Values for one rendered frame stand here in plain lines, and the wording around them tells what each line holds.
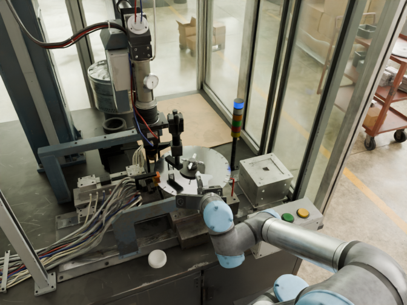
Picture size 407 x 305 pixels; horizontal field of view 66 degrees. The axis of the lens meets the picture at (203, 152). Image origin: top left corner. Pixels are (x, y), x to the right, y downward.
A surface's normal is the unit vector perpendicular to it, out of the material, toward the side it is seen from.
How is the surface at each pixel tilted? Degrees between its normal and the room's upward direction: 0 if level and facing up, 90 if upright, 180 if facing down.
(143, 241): 0
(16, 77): 90
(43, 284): 90
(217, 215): 56
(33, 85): 90
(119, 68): 90
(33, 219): 0
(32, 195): 0
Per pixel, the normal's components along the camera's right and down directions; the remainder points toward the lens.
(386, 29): -0.93, 0.21
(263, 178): 0.02, -0.77
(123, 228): 0.36, 0.60
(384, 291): 0.18, -0.58
